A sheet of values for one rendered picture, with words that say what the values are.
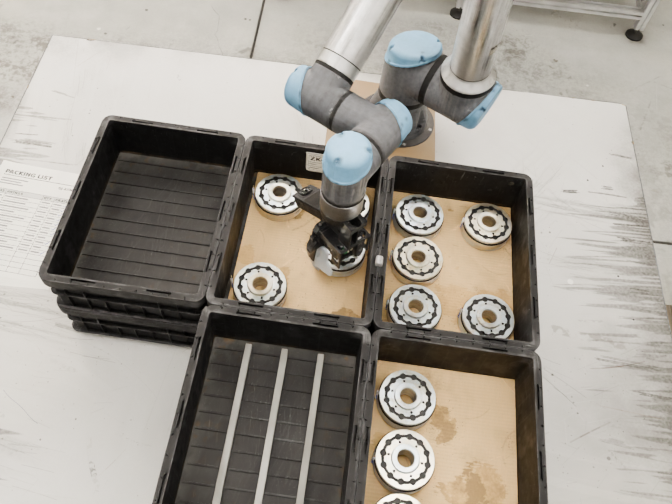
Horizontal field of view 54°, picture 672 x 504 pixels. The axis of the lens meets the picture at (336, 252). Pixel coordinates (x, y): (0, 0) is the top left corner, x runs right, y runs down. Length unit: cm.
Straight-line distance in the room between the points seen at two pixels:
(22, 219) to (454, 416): 104
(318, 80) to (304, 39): 192
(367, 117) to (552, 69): 213
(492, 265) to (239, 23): 202
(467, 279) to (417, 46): 51
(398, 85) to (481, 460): 80
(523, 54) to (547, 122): 133
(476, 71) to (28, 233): 103
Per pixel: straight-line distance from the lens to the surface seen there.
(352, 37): 114
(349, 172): 101
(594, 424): 147
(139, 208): 143
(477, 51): 134
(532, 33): 332
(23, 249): 160
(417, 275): 130
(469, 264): 138
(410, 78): 148
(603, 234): 171
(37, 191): 168
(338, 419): 120
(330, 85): 113
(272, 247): 135
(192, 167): 148
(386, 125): 109
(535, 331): 123
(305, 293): 129
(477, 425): 124
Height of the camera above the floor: 197
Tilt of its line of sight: 58 degrees down
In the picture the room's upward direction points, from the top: 8 degrees clockwise
